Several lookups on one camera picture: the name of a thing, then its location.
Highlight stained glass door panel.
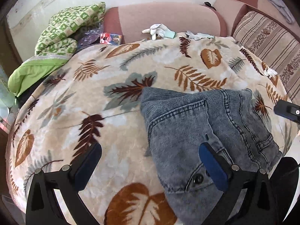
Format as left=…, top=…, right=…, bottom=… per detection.
left=0, top=67, right=19, bottom=133

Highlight green quilt with patterned cover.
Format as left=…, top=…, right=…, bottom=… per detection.
left=8, top=1, right=106, bottom=97

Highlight striped floral sofa cushion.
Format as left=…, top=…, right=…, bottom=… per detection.
left=233, top=11, right=299, bottom=105

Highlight purple plastic bag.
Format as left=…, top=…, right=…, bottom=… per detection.
left=76, top=22, right=104, bottom=52

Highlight white glove with teal cuff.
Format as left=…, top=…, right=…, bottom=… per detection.
left=142, top=23, right=176, bottom=41

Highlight blue denim jeans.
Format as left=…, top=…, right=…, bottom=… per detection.
left=141, top=87, right=282, bottom=224

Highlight pink upholstered sofa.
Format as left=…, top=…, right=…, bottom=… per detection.
left=103, top=0, right=299, bottom=43

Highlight beige leaf-pattern plush blanket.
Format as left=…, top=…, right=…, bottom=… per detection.
left=7, top=34, right=299, bottom=224

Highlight red and blue small box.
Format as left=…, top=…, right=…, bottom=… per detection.
left=100, top=33, right=123, bottom=46

